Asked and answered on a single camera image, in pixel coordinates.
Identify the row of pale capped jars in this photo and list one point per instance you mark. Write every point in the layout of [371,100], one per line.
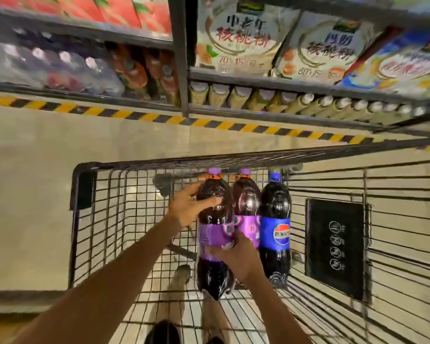
[308,103]

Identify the black shorts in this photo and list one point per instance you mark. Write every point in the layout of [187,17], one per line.
[163,334]

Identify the blue white food bag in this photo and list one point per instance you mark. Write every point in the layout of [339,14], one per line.
[397,68]

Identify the blue-label cola bottle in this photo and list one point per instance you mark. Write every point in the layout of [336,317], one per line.
[276,211]

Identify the white printed food bag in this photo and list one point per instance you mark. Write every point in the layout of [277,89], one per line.
[326,50]
[240,35]

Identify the pack of clear water bottles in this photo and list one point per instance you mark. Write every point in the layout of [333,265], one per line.
[50,64]

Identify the person's leg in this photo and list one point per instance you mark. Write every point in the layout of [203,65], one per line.
[215,315]
[173,297]

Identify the row of orange tea bottles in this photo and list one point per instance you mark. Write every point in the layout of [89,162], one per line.
[136,71]

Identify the person's right hand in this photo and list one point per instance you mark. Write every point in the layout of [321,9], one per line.
[242,259]

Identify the person's right leg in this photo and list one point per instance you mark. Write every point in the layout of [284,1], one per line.
[215,315]

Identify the person's right forearm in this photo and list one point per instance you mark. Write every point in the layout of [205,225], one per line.
[276,315]

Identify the person's left hand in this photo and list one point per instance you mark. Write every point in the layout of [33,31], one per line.
[184,207]

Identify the black metal store shelf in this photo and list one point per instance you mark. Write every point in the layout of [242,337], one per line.
[181,50]

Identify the row of red juice cartons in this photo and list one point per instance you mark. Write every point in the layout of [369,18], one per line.
[93,10]

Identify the person's left leg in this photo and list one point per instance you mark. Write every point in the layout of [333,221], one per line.
[173,297]

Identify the person's left forearm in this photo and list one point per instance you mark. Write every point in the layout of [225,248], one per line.
[104,290]

